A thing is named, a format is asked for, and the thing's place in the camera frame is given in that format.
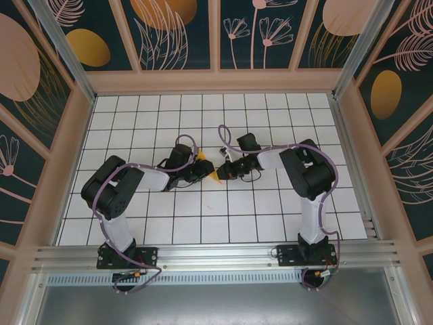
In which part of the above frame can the white grid mat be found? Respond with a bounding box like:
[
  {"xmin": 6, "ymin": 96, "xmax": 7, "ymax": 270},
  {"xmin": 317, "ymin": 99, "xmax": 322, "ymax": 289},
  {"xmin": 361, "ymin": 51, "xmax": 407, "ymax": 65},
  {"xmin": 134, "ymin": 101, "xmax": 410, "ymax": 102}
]
[{"xmin": 53, "ymin": 93, "xmax": 369, "ymax": 246}]

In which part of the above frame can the aluminium side rail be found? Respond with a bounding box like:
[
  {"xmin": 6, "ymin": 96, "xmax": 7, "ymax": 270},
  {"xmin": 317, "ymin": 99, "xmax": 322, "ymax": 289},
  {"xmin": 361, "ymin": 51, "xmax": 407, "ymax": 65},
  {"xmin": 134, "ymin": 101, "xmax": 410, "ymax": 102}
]
[{"xmin": 328, "ymin": 93, "xmax": 385, "ymax": 242}]

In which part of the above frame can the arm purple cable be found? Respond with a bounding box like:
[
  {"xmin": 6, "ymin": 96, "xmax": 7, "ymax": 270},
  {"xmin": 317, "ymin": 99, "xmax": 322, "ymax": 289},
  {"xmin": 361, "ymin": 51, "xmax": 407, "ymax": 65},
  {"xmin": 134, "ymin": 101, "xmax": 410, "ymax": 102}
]
[
  {"xmin": 217, "ymin": 124, "xmax": 341, "ymax": 292},
  {"xmin": 91, "ymin": 133, "xmax": 200, "ymax": 296}
]

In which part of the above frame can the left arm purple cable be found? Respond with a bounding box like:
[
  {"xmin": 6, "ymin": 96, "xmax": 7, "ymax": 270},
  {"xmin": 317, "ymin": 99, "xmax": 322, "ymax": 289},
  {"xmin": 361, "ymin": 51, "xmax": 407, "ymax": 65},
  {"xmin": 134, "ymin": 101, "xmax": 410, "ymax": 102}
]
[{"xmin": 91, "ymin": 133, "xmax": 200, "ymax": 296}]

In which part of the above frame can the slotted grey cable duct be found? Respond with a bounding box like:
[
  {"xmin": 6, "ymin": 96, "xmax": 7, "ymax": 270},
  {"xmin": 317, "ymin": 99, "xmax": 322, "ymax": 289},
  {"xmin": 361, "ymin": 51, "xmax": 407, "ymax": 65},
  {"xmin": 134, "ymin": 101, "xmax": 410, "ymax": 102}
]
[{"xmin": 47, "ymin": 272, "xmax": 307, "ymax": 286}]

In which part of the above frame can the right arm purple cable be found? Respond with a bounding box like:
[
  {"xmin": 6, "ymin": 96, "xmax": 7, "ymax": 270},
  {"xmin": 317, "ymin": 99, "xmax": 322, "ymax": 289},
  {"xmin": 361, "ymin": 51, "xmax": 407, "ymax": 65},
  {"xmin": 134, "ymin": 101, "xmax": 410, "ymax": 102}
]
[{"xmin": 217, "ymin": 124, "xmax": 341, "ymax": 292}]

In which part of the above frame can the long aluminium mounting rail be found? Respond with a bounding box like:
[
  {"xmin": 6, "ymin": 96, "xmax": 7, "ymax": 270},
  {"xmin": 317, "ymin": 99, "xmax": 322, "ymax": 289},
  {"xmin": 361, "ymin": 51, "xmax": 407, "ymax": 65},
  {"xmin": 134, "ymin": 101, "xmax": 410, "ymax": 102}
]
[{"xmin": 32, "ymin": 239, "xmax": 404, "ymax": 273}]

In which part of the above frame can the aluminium frame post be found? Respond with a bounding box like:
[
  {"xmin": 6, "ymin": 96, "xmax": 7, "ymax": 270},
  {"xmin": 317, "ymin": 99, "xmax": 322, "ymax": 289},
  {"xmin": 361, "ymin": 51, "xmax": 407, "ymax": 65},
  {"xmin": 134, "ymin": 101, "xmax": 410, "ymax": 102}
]
[
  {"xmin": 331, "ymin": 0, "xmax": 399, "ymax": 101},
  {"xmin": 28, "ymin": 0, "xmax": 99, "ymax": 104}
]

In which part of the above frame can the grey metal panel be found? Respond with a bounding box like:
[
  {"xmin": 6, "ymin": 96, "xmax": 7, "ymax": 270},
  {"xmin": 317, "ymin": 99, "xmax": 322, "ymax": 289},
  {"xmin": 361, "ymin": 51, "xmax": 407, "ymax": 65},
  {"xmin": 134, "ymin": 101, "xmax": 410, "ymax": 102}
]
[{"xmin": 32, "ymin": 283, "xmax": 403, "ymax": 325}]

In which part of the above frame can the orange cloth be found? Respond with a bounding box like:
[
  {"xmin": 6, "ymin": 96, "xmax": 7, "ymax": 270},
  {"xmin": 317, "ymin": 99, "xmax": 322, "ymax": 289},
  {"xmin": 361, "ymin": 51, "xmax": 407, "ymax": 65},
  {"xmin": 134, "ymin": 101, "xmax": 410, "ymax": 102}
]
[{"xmin": 195, "ymin": 147, "xmax": 224, "ymax": 185}]

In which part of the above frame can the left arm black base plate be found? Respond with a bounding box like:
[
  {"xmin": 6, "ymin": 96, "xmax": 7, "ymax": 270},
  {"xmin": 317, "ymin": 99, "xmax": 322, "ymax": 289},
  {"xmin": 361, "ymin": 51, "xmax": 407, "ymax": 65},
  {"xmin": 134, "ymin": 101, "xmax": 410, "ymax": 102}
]
[{"xmin": 97, "ymin": 246, "xmax": 159, "ymax": 270}]

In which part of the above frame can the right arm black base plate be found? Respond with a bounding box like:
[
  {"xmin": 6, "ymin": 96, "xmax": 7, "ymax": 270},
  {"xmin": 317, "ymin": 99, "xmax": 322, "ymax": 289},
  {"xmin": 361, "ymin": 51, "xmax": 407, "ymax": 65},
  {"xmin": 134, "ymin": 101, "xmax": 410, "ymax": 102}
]
[{"xmin": 276, "ymin": 243, "xmax": 338, "ymax": 267}]

